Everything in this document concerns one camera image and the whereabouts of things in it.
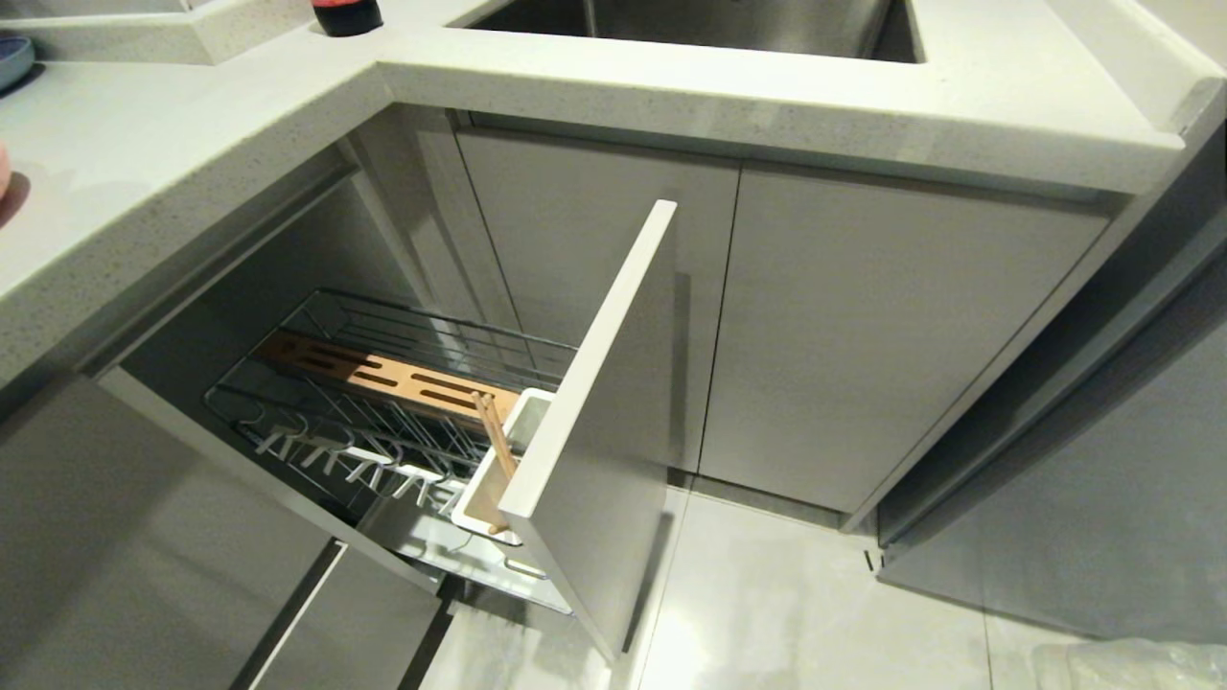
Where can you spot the white pull-out drawer front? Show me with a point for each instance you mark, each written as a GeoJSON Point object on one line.
{"type": "Point", "coordinates": [599, 460]}

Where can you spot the grey cabinet door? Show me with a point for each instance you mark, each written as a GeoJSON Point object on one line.
{"type": "Point", "coordinates": [863, 345]}
{"type": "Point", "coordinates": [585, 287]}

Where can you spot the wooden chopstick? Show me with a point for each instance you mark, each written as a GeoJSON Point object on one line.
{"type": "Point", "coordinates": [489, 431]}

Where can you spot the wooden spatula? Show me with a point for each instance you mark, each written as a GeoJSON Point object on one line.
{"type": "Point", "coordinates": [502, 450]}

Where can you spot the white utensil holder box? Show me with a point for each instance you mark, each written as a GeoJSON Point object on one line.
{"type": "Point", "coordinates": [489, 498]}

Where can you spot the wooden slotted knife block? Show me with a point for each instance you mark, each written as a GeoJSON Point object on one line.
{"type": "Point", "coordinates": [383, 374]}

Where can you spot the white stone countertop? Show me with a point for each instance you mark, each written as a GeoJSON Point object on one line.
{"type": "Point", "coordinates": [613, 96]}

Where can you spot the stainless steel sink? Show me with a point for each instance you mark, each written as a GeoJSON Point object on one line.
{"type": "Point", "coordinates": [709, 24]}

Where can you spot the black and red bottle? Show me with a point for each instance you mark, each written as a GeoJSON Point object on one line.
{"type": "Point", "coordinates": [346, 14]}

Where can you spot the grey appliance panel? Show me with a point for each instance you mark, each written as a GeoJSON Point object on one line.
{"type": "Point", "coordinates": [1083, 498]}

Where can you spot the grey lower drawer front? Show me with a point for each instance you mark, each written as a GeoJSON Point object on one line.
{"type": "Point", "coordinates": [144, 565]}

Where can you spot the pink cup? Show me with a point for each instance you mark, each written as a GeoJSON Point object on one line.
{"type": "Point", "coordinates": [3, 168]}

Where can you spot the blue bowl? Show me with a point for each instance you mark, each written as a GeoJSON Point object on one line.
{"type": "Point", "coordinates": [13, 59]}

